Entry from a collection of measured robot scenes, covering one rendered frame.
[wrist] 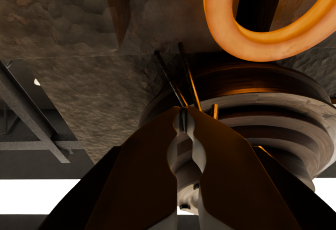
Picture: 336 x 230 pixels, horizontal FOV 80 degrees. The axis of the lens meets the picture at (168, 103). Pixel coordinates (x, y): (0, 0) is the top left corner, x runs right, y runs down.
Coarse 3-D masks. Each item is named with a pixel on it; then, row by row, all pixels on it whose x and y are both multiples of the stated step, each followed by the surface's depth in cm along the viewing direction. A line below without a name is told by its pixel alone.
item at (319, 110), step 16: (208, 80) 37; (224, 80) 36; (240, 80) 35; (256, 80) 35; (272, 80) 35; (288, 80) 36; (176, 96) 39; (208, 96) 33; (224, 96) 32; (240, 96) 32; (256, 96) 32; (272, 96) 32; (288, 96) 32; (304, 96) 32; (320, 96) 38; (160, 112) 40; (208, 112) 35; (304, 112) 34; (320, 112) 34
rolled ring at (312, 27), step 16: (208, 0) 24; (224, 0) 24; (320, 0) 26; (208, 16) 25; (224, 16) 25; (304, 16) 27; (320, 16) 25; (224, 32) 27; (240, 32) 27; (256, 32) 29; (272, 32) 29; (288, 32) 28; (304, 32) 26; (320, 32) 26; (224, 48) 28; (240, 48) 28; (256, 48) 28; (272, 48) 28; (288, 48) 28; (304, 48) 28
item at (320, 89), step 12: (216, 60) 44; (228, 60) 43; (240, 60) 43; (180, 72) 47; (192, 72) 45; (204, 72) 37; (216, 72) 37; (228, 72) 37; (276, 72) 36; (288, 72) 36; (300, 72) 37; (168, 84) 49; (180, 84) 39; (312, 84) 38; (156, 96) 42; (324, 96) 41
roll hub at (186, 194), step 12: (276, 156) 35; (288, 156) 36; (180, 168) 41; (192, 168) 38; (288, 168) 34; (300, 168) 35; (180, 180) 40; (192, 180) 36; (180, 192) 40; (192, 192) 40; (180, 204) 45; (192, 204) 45
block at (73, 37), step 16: (48, 0) 21; (64, 0) 21; (80, 0) 21; (96, 0) 21; (112, 0) 22; (48, 16) 22; (64, 16) 22; (80, 16) 22; (96, 16) 22; (112, 16) 23; (128, 16) 29; (64, 32) 24; (80, 32) 24; (96, 32) 24; (112, 32) 24; (64, 48) 25; (80, 48) 25; (96, 48) 25; (112, 48) 25
